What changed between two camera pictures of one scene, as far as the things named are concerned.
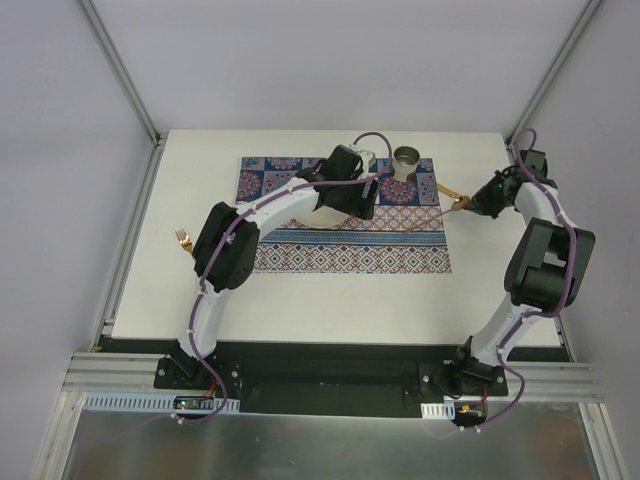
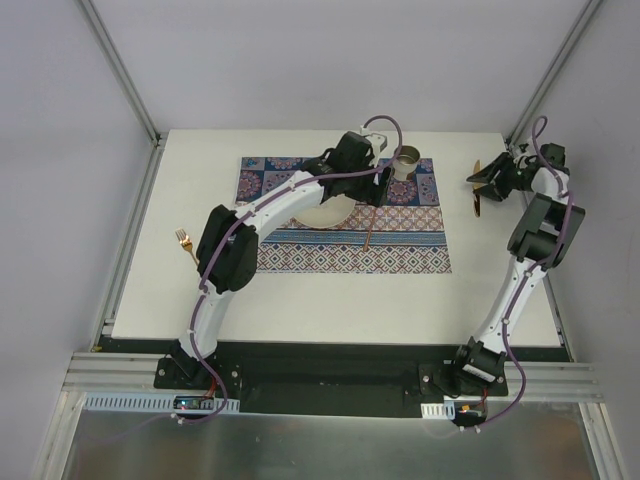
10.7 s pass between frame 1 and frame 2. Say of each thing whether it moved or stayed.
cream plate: stayed
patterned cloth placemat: stayed
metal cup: stayed
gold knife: moved
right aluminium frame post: stayed
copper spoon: moved
